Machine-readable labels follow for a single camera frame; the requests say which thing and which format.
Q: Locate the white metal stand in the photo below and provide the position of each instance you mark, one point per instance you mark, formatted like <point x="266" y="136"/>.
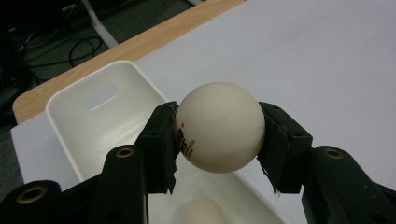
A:
<point x="99" y="26"/>

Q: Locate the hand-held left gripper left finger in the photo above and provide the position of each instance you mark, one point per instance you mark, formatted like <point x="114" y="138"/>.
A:
<point x="157" y="146"/>

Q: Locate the white ping pong ball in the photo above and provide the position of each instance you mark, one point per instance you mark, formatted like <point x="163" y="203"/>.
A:
<point x="224" y="124"/>

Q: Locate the white table mat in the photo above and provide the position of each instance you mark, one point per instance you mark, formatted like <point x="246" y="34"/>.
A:
<point x="311" y="62"/>

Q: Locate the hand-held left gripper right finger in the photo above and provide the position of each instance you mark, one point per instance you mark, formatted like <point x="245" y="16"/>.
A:
<point x="285" y="149"/>

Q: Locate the white plastic bin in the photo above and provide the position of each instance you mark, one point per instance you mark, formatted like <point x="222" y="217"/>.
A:
<point x="99" y="124"/>

